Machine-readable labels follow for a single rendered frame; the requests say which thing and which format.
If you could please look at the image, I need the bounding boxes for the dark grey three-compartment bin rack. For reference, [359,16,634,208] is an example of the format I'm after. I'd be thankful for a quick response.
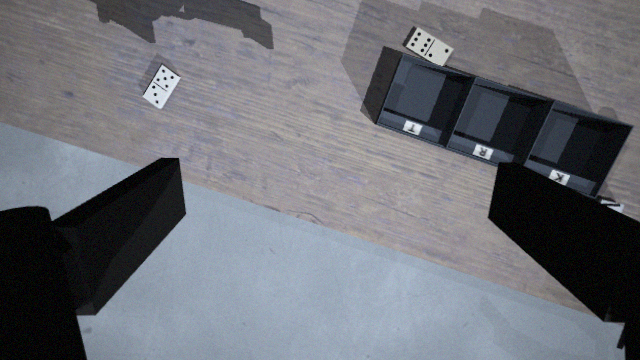
[375,53,634,199]

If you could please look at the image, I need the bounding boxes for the white domino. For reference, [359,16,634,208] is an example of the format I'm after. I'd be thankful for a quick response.
[143,65,181,109]
[405,28,453,66]

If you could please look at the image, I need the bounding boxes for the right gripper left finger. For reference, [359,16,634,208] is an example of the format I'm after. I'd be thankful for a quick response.
[0,158,186,360]

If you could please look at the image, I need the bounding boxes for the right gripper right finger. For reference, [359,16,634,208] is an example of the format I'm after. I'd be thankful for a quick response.
[488,162,640,360]

